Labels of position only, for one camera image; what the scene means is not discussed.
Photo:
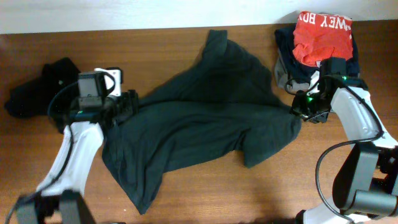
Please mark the red folded t-shirt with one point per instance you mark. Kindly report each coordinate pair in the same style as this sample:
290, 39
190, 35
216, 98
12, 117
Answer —
321, 36

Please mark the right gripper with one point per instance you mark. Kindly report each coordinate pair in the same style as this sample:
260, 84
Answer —
296, 107

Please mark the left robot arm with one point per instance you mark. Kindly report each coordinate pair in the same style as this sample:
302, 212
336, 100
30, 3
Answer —
99, 104

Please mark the grey folded t-shirt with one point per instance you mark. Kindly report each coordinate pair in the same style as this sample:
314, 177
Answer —
286, 69

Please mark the navy folded t-shirt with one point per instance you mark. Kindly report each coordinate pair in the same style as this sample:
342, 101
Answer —
284, 38

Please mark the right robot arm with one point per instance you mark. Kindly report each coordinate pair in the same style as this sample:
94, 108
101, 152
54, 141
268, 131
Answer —
365, 188

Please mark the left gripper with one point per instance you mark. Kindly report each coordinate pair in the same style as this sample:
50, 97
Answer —
129, 102

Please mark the dark green t-shirt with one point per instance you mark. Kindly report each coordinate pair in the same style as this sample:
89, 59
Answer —
223, 103

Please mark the black t-shirt white letters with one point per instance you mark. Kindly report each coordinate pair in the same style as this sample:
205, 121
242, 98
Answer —
50, 94

